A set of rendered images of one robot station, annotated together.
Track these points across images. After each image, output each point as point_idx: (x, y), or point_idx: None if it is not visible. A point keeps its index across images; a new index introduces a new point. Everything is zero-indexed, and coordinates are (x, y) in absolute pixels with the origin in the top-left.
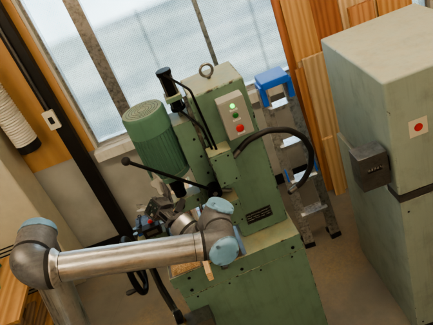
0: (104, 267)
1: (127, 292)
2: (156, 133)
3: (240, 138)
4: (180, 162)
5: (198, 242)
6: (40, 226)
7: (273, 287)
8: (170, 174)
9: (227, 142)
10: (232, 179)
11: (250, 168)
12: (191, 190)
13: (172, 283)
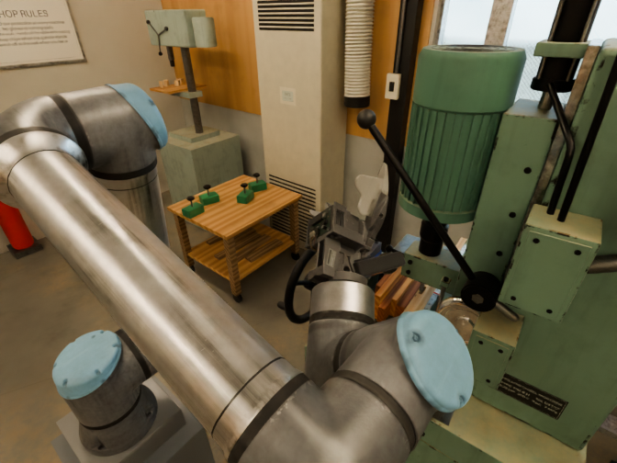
0: (57, 243)
1: (279, 303)
2: (460, 103)
3: None
4: (465, 197)
5: (242, 412)
6: (118, 98)
7: None
8: (424, 200)
9: (602, 227)
10: (536, 305)
11: (598, 317)
12: (448, 257)
13: (306, 352)
